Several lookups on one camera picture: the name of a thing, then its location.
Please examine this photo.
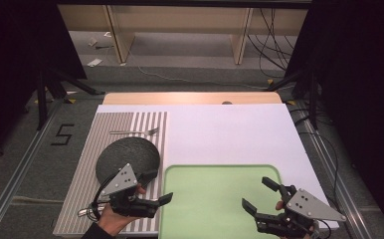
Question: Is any bundle of black hanging cables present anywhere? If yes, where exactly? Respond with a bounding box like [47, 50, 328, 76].
[247, 8, 296, 80]

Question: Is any black round plate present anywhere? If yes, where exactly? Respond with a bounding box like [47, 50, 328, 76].
[95, 136, 161, 187]

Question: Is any person's left hand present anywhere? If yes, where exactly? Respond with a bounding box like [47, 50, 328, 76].
[96, 183, 147, 237]

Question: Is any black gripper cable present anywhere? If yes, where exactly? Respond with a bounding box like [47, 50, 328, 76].
[92, 171, 121, 222]
[314, 218, 332, 239]

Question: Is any black floor cable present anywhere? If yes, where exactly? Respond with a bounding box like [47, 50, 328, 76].
[295, 130, 341, 211]

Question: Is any black metal stand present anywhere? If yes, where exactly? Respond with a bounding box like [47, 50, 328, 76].
[265, 68, 321, 131]
[35, 67, 106, 131]

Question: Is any white board sheet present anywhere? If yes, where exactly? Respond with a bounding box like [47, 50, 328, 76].
[95, 104, 341, 231]

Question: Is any light green tray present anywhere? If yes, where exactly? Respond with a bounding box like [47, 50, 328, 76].
[158, 163, 284, 239]

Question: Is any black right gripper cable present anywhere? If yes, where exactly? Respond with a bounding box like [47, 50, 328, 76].
[314, 218, 332, 239]

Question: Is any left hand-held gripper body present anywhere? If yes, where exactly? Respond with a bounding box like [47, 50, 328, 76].
[98, 162, 161, 219]

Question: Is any silver metal fork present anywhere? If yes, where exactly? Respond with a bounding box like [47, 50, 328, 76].
[108, 126, 160, 137]

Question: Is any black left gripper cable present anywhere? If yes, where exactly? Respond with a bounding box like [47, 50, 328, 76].
[92, 171, 121, 222]

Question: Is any aluminium floor rail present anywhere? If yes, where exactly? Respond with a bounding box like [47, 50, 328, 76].
[290, 105, 374, 239]
[0, 99, 64, 239]

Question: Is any silver metal utensil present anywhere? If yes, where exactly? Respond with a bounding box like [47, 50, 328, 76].
[77, 204, 101, 219]

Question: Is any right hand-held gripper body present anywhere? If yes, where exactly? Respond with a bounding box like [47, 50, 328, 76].
[255, 184, 347, 239]

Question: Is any light wooden desk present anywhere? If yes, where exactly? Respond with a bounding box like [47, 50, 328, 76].
[57, 3, 310, 66]

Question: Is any grey striped placemat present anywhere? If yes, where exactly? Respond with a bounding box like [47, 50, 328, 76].
[53, 111, 169, 237]

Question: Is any black curtain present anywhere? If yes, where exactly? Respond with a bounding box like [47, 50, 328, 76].
[284, 0, 384, 235]
[0, 0, 89, 161]

